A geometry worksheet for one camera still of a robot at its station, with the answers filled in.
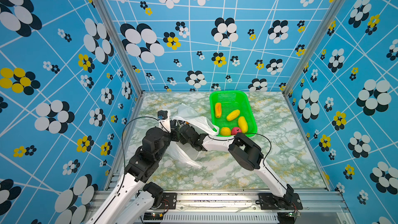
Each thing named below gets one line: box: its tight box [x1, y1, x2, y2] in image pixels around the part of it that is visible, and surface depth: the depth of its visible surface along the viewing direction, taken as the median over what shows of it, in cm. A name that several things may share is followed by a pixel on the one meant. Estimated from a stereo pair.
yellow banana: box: [226, 109, 241, 122], surface depth 104 cm
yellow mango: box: [237, 116, 249, 134], surface depth 98 cm
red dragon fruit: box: [230, 127, 242, 136], surface depth 94 cm
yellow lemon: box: [220, 127, 231, 137], surface depth 94 cm
